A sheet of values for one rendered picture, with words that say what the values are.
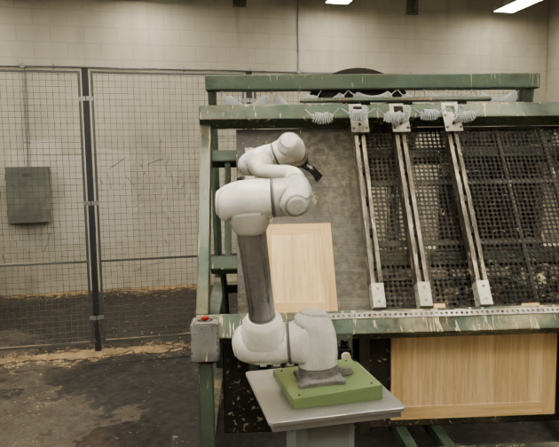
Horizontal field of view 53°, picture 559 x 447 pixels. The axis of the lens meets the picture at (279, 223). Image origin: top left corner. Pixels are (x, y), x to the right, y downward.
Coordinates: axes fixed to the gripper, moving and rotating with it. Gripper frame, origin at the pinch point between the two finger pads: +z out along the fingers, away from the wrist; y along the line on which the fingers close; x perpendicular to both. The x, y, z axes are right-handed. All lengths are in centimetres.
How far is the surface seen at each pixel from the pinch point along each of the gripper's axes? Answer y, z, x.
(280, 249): -3.5, 26.0, 37.3
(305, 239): -10.0, 30.6, 25.4
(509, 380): -134, 82, 26
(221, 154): 60, 33, 11
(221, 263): 17, 21, 61
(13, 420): 97, 81, 224
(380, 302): -60, 28, 32
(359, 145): -1, 46, -36
